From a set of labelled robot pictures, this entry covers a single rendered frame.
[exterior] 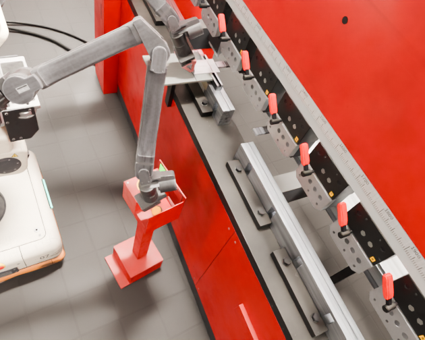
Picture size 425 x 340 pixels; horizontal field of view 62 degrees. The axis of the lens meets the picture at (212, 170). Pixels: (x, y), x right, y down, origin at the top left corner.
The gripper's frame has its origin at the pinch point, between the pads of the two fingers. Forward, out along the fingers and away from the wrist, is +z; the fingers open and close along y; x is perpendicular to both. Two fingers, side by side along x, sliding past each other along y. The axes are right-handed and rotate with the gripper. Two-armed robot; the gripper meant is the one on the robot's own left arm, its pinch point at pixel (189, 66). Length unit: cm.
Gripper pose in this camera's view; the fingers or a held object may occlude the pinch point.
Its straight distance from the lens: 160.0
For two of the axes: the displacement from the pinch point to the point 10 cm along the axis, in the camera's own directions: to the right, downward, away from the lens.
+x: -9.1, 4.2, 0.0
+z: 1.9, 4.0, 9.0
